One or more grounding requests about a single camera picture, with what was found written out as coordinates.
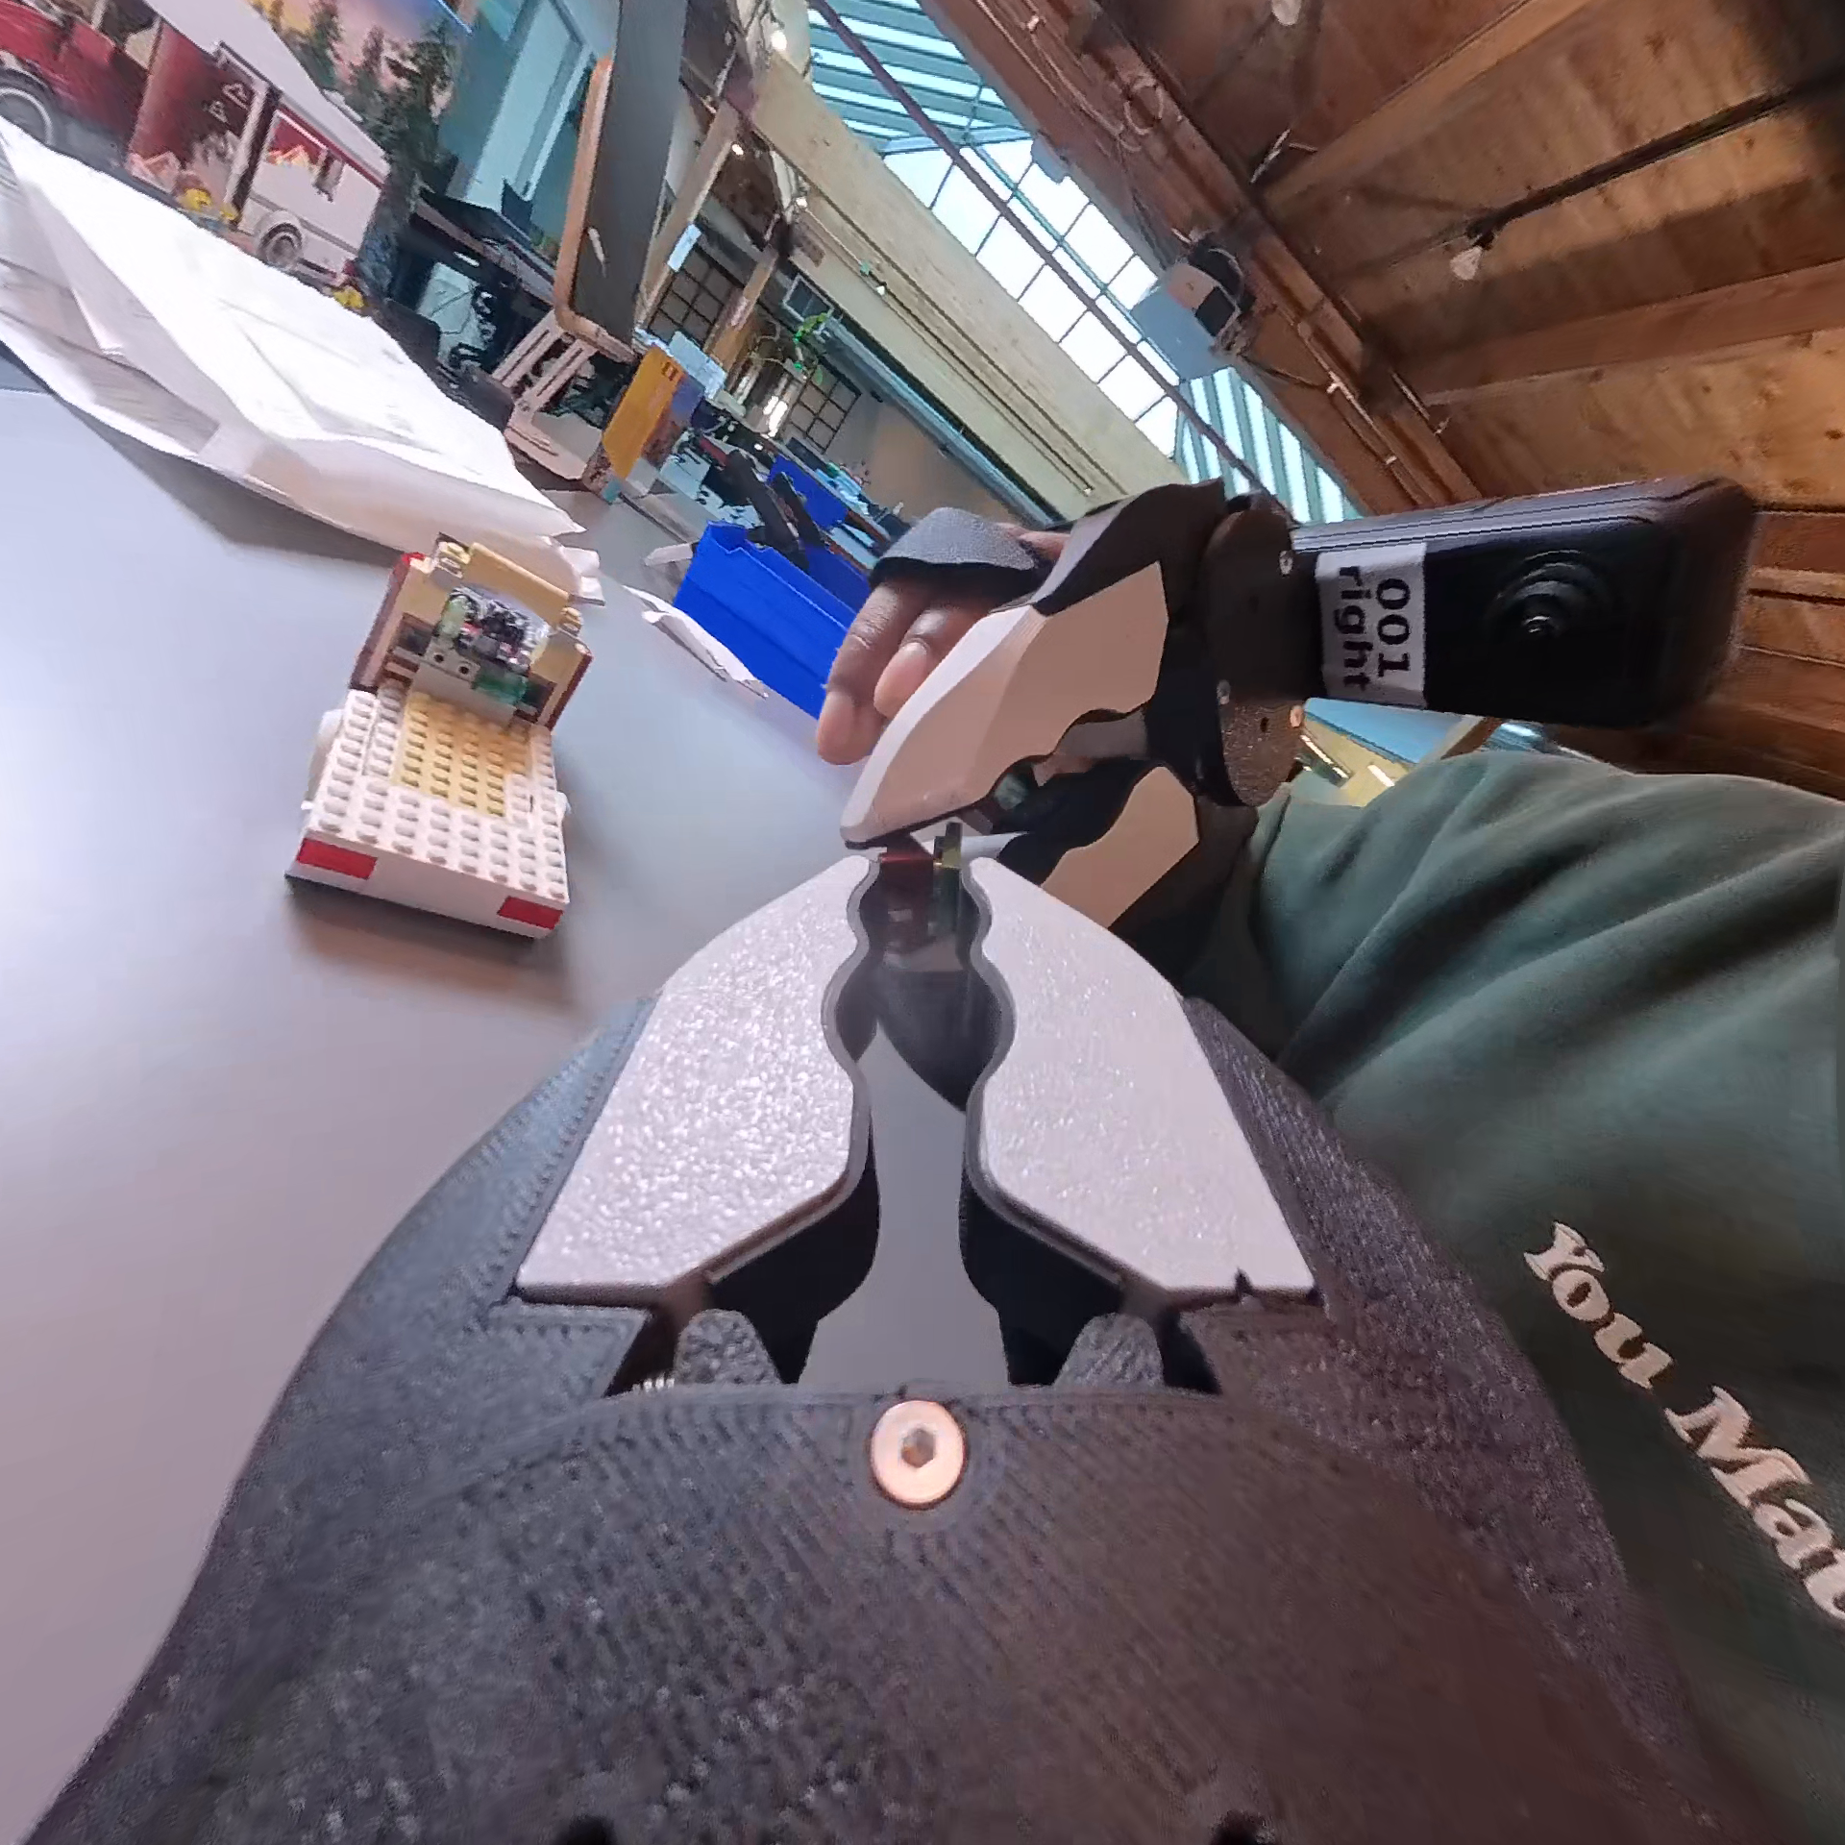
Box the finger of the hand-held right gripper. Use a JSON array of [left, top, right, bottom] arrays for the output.
[[958, 757, 1218, 936], [838, 560, 1174, 854]]

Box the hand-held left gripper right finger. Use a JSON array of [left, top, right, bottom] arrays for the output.
[[958, 861, 1319, 1386]]

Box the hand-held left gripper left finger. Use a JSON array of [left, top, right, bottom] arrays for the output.
[[514, 857, 881, 1378]]

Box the brown toy brick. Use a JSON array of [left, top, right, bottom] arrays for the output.
[[873, 850, 954, 998]]

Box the white paper bag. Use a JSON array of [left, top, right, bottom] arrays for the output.
[[0, 123, 584, 555]]

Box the grey desk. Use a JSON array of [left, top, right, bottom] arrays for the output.
[[0, 346, 1009, 1845]]

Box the person's right hand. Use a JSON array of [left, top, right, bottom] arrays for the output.
[[814, 530, 1072, 770]]

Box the blue storage bin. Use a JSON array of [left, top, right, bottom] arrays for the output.
[[674, 518, 870, 721]]

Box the small white paper scrap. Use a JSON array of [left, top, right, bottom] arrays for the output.
[[634, 585, 768, 696]]

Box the grey ceiling-mounted box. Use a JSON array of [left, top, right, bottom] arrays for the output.
[[1130, 238, 1257, 381]]

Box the white and red toy vehicle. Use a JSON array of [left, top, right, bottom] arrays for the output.
[[286, 535, 595, 942]]

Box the person's green sweatshirt torso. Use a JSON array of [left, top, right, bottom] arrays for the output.
[[1267, 1008, 1845, 1845]]

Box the blue toy set box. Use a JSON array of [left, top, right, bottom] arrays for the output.
[[0, 0, 476, 307]]

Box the black panel in wooden frame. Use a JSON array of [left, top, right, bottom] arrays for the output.
[[552, 0, 696, 355]]

